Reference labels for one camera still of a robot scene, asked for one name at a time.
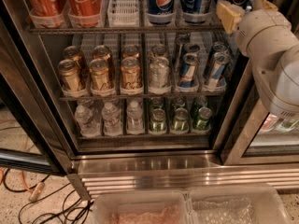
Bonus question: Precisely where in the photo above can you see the front left gold can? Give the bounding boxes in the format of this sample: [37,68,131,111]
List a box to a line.
[58,59,84,91]

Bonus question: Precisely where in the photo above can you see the middle wire fridge shelf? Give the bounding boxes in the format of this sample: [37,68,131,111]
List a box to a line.
[59,91,225,101]

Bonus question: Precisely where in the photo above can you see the front left green can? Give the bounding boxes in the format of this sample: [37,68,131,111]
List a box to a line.
[149,108,166,133]

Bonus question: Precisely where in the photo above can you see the back left Red Bull can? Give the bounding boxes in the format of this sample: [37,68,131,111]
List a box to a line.
[182,43,200,55]

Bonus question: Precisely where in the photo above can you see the back right Red Bull can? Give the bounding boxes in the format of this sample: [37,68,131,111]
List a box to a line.
[208,41,228,59]

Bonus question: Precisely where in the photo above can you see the clear plastic bin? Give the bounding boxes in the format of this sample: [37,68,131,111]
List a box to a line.
[187,185,292,224]
[93,190,190,224]

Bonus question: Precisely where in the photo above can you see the wire fridge shelf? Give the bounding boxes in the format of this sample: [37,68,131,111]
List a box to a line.
[27,25,224,35]
[59,91,225,101]

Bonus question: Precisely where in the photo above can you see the gold can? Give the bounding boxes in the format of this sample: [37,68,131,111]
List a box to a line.
[121,57,142,90]
[64,46,88,78]
[121,45,140,59]
[58,59,84,91]
[89,58,113,91]
[93,45,115,77]

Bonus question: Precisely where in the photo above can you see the water bottle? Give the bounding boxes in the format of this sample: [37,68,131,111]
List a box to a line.
[75,105,100,138]
[126,100,144,134]
[101,102,121,136]

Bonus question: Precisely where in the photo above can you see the left clear plastic bin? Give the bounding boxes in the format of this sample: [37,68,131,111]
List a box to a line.
[93,190,190,224]

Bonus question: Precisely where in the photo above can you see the left water bottle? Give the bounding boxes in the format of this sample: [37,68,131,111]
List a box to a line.
[75,105,100,138]

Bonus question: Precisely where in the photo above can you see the silver can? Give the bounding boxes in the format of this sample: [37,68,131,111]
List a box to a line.
[149,57,170,89]
[150,44,168,60]

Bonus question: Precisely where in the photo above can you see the open glass fridge door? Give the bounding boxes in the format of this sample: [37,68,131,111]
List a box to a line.
[0,2,71,175]

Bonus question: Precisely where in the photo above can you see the front silver can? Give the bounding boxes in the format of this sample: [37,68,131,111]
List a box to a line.
[149,57,170,89]

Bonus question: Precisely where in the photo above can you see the front right green can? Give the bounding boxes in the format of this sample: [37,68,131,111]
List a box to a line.
[192,106,212,131]

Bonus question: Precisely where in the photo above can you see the green can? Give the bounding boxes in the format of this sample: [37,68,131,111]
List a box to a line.
[171,108,189,133]
[149,108,166,133]
[192,106,212,131]

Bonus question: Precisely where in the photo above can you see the orange extension cord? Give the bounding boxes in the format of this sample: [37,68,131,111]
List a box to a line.
[0,119,36,194]

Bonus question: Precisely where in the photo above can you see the back left gold can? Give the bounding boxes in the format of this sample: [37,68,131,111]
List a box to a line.
[64,46,88,78]

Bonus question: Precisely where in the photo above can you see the right water bottle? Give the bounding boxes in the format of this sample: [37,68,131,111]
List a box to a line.
[126,100,144,134]

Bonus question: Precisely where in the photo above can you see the front middle green can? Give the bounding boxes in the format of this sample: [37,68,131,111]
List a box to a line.
[171,108,189,133]

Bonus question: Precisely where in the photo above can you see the stainless steel fridge base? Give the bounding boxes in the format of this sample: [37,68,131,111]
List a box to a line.
[67,152,299,201]

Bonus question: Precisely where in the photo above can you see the right clear plastic bin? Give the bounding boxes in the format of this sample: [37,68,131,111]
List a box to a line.
[187,185,292,224]

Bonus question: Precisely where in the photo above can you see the right red Coca-Cola can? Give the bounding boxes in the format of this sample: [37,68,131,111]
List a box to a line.
[69,0,102,28]

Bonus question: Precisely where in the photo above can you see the red bull can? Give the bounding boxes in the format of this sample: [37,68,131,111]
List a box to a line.
[182,43,200,55]
[205,52,231,91]
[208,41,228,59]
[178,53,199,88]

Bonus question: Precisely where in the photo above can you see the front right Red Bull can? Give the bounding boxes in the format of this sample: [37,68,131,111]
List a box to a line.
[205,52,231,91]

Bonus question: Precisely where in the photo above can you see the closed right fridge door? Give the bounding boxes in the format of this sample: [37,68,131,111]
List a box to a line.
[213,0,299,166]

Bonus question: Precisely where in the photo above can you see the top wire fridge shelf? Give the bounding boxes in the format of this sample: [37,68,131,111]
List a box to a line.
[27,25,224,35]

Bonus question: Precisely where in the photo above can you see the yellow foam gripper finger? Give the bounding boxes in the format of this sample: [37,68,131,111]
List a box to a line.
[253,0,278,11]
[216,0,245,35]

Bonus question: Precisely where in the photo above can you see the back silver can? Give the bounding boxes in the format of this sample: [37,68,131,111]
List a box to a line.
[150,44,168,60]

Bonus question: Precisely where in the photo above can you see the black floor cables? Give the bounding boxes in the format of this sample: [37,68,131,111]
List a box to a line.
[2,167,95,224]

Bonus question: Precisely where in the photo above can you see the front left Red Bull can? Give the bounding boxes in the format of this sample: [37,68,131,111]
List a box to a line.
[178,53,199,88]

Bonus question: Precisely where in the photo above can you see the middle water bottle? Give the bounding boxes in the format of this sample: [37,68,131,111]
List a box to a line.
[101,102,121,136]

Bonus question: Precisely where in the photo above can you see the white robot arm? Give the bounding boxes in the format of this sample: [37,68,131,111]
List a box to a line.
[216,0,299,119]

